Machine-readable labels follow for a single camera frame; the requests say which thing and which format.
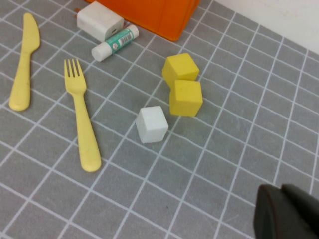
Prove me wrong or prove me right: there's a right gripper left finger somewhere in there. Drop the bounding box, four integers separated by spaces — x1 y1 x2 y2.
253 184 317 239

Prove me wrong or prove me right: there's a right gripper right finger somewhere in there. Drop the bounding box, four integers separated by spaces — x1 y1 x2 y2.
281 183 319 239

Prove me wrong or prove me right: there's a yellow plastic fork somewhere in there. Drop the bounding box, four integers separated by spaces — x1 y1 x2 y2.
64 58 102 173

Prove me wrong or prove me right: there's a yellow plastic knife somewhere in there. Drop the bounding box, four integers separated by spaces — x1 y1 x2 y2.
8 12 41 112

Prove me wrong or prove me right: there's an orange plastic cutlery holder crate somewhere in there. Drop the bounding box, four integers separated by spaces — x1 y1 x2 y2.
84 0 201 42

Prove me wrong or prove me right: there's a grey checked tablecloth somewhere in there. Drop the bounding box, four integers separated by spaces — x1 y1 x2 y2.
0 0 319 239

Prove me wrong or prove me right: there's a yellow cube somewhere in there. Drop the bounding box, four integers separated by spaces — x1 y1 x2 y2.
161 52 200 88
169 79 203 117

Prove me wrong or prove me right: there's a white cube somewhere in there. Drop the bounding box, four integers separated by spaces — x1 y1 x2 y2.
136 106 169 144

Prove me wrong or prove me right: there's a white green glue stick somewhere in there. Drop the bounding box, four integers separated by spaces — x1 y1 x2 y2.
91 24 140 62

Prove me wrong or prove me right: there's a white charger plug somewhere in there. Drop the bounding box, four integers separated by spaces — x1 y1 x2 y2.
74 1 125 42

